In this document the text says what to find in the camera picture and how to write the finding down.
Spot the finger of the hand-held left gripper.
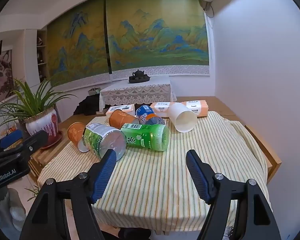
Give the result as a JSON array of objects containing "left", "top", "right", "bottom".
[
  {"left": 0, "top": 130, "right": 49, "bottom": 167},
  {"left": 0, "top": 129, "right": 23, "bottom": 156}
]

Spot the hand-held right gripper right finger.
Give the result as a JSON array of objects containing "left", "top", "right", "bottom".
[{"left": 186, "top": 149, "right": 282, "bottom": 240}]

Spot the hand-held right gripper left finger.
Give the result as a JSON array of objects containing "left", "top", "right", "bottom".
[{"left": 20, "top": 149, "right": 117, "bottom": 240}]

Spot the white cup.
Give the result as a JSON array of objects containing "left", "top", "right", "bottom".
[{"left": 169, "top": 102, "right": 198, "bottom": 134}]

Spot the orange paper cup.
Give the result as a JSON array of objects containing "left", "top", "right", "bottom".
[
  {"left": 67, "top": 122, "right": 91, "bottom": 154},
  {"left": 108, "top": 109, "right": 140, "bottom": 130}
]

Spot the white and red flowerpot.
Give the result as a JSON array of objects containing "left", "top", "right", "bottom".
[{"left": 23, "top": 107, "right": 59, "bottom": 147}]

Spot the red pot saucer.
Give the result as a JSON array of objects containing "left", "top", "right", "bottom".
[{"left": 39, "top": 130, "right": 64, "bottom": 151}]

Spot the green can with silver lid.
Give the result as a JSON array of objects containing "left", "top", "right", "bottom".
[{"left": 83, "top": 122, "right": 127, "bottom": 162}]

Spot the grey cloth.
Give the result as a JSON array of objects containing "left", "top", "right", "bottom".
[{"left": 0, "top": 187, "right": 26, "bottom": 240}]

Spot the green leafy plant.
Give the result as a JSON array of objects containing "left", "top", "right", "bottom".
[{"left": 0, "top": 78, "right": 78, "bottom": 132}]

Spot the yellow striped cloth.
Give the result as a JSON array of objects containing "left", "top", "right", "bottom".
[{"left": 37, "top": 111, "right": 272, "bottom": 232}]

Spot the green tea bottle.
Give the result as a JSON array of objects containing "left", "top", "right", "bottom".
[{"left": 120, "top": 123, "right": 171, "bottom": 152}]

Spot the blue soda bottle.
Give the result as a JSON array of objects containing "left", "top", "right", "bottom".
[{"left": 135, "top": 104, "right": 166, "bottom": 126}]

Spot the white lace tablecloth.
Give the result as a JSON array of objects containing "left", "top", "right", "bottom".
[{"left": 99, "top": 78, "right": 177, "bottom": 106}]

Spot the dark tea tray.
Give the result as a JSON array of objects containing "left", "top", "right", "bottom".
[{"left": 128, "top": 76, "right": 151, "bottom": 84}]

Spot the dark teapot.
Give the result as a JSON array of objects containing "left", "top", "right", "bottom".
[{"left": 132, "top": 68, "right": 146, "bottom": 79}]

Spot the ink wall scroll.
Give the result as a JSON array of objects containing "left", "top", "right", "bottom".
[{"left": 0, "top": 50, "right": 14, "bottom": 107}]

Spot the white wall shelf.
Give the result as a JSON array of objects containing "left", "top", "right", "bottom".
[{"left": 36, "top": 28, "right": 48, "bottom": 81}]

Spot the landscape wall painting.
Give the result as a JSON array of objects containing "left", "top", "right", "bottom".
[{"left": 46, "top": 0, "right": 211, "bottom": 87}]

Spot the air conditioner cable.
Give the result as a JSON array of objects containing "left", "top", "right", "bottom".
[{"left": 203, "top": 0, "right": 215, "bottom": 18}]

